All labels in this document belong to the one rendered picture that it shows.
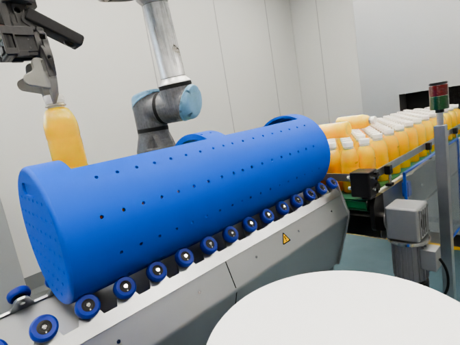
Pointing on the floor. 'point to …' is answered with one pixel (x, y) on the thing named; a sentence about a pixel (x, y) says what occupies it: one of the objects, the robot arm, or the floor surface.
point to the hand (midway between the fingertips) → (53, 98)
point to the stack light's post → (445, 206)
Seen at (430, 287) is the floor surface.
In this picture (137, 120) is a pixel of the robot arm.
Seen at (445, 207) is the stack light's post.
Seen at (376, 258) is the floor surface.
